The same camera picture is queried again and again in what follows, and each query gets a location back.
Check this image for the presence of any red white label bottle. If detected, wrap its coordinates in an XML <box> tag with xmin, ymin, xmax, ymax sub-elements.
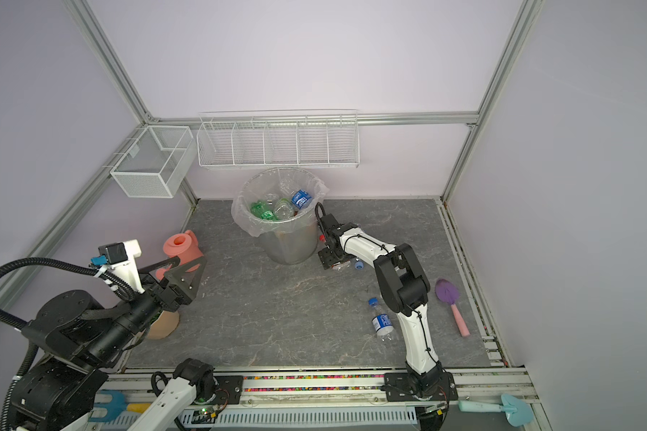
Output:
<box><xmin>317</xmin><ymin>235</ymin><xmax>356</xmax><ymax>270</ymax></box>

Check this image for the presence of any Pocari Sweat bottle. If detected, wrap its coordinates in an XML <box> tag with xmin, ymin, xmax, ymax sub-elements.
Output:
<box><xmin>290</xmin><ymin>189</ymin><xmax>314</xmax><ymax>210</ymax></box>

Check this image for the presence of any green soda bottle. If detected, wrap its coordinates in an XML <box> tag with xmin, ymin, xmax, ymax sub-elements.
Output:
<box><xmin>250</xmin><ymin>200</ymin><xmax>278</xmax><ymax>221</ymax></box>

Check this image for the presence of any small blue-cap water bottle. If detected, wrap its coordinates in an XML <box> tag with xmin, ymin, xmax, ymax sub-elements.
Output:
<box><xmin>368</xmin><ymin>297</ymin><xmax>395</xmax><ymax>342</ymax></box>

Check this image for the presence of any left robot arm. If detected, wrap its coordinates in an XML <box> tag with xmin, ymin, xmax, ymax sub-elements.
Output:
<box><xmin>0</xmin><ymin>257</ymin><xmax>207</xmax><ymax>430</ymax></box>

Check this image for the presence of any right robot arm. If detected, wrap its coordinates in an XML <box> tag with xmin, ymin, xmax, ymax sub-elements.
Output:
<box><xmin>315</xmin><ymin>203</ymin><xmax>445</xmax><ymax>398</ymax></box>

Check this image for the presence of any grey mesh trash bin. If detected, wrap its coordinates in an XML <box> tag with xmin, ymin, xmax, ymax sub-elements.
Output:
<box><xmin>247</xmin><ymin>168</ymin><xmax>325</xmax><ymax>266</ymax></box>

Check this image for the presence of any clear plastic bin liner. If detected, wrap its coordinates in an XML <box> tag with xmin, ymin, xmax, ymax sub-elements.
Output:
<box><xmin>231</xmin><ymin>167</ymin><xmax>329</xmax><ymax>237</ymax></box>

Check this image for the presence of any bowl of green plant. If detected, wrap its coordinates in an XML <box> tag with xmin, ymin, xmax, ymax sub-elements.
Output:
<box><xmin>147</xmin><ymin>311</ymin><xmax>180</xmax><ymax>340</ymax></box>

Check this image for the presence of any pink watering can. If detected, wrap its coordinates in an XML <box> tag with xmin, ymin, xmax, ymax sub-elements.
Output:
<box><xmin>163</xmin><ymin>230</ymin><xmax>204</xmax><ymax>266</ymax></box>

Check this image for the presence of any green label lime bottle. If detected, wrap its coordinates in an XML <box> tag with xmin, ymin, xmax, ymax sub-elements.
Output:
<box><xmin>272</xmin><ymin>198</ymin><xmax>298</xmax><ymax>221</ymax></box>

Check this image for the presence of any small white mesh basket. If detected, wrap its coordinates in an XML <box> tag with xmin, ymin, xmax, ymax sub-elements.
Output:
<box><xmin>111</xmin><ymin>126</ymin><xmax>198</xmax><ymax>199</ymax></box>

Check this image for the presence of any blue yellow garden fork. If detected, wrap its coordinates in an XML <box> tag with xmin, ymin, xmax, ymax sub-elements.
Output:
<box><xmin>90</xmin><ymin>390</ymin><xmax>150</xmax><ymax>423</ymax></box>

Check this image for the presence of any teal garden shovel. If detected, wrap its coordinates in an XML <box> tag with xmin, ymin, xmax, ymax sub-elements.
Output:
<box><xmin>458</xmin><ymin>393</ymin><xmax>535</xmax><ymax>427</ymax></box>

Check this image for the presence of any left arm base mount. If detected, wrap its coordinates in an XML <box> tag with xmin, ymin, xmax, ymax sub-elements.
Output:
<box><xmin>210</xmin><ymin>375</ymin><xmax>244</xmax><ymax>407</ymax></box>

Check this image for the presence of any long white wire basket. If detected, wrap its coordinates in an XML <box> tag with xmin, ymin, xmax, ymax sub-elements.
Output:
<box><xmin>196</xmin><ymin>110</ymin><xmax>361</xmax><ymax>168</ymax></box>

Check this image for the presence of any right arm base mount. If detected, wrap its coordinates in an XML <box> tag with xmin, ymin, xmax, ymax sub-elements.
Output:
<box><xmin>382</xmin><ymin>371</ymin><xmax>458</xmax><ymax>402</ymax></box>

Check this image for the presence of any white slotted cable duct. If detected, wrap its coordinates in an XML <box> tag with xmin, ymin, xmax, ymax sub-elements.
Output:
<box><xmin>182</xmin><ymin>406</ymin><xmax>419</xmax><ymax>429</ymax></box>

